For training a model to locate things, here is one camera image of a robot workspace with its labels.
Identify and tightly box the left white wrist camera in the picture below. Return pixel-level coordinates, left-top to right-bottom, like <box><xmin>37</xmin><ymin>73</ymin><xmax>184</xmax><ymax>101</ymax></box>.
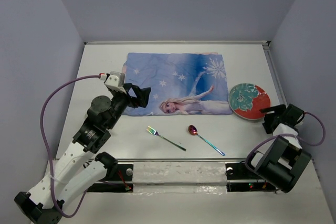
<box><xmin>99</xmin><ymin>71</ymin><xmax>126</xmax><ymax>93</ymax></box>

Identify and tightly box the iridescent fork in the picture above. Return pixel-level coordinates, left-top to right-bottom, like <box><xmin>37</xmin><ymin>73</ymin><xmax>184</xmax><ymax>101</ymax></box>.
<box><xmin>146</xmin><ymin>126</ymin><xmax>186</xmax><ymax>152</ymax></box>

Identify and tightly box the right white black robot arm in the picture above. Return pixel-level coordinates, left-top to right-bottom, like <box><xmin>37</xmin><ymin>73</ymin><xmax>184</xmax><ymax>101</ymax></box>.
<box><xmin>241</xmin><ymin>104</ymin><xmax>311</xmax><ymax>193</ymax></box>

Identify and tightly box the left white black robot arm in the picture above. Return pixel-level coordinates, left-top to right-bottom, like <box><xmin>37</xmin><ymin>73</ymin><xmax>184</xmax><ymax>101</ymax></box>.
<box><xmin>14</xmin><ymin>83</ymin><xmax>151</xmax><ymax>223</ymax></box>

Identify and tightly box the blue princess print placemat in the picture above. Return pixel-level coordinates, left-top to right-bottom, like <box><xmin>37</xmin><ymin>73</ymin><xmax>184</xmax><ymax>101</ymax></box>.
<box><xmin>123</xmin><ymin>52</ymin><xmax>232</xmax><ymax>116</ymax></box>

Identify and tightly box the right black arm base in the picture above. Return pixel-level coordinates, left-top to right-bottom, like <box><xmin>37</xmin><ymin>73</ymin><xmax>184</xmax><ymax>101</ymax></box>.
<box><xmin>225</xmin><ymin>161</ymin><xmax>278</xmax><ymax>193</ymax></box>

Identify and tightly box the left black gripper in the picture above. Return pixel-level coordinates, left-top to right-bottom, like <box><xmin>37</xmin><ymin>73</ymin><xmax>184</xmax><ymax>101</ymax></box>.
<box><xmin>106</xmin><ymin>82</ymin><xmax>151</xmax><ymax>130</ymax></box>

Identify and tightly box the iridescent spoon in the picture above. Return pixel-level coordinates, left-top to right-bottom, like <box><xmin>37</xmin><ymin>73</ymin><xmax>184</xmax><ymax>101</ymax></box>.
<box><xmin>187</xmin><ymin>125</ymin><xmax>226</xmax><ymax>156</ymax></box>

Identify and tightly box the teal and red plate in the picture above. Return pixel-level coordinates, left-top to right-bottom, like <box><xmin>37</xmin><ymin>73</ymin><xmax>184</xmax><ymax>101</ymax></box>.
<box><xmin>228</xmin><ymin>83</ymin><xmax>271</xmax><ymax>121</ymax></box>

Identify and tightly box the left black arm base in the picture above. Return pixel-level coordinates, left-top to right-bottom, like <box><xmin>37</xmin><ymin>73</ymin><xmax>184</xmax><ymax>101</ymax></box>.
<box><xmin>87</xmin><ymin>162</ymin><xmax>134</xmax><ymax>193</ymax></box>

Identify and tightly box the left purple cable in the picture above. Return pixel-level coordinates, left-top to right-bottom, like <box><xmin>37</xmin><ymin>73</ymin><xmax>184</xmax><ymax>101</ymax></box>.
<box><xmin>39</xmin><ymin>75</ymin><xmax>132</xmax><ymax>218</ymax></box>

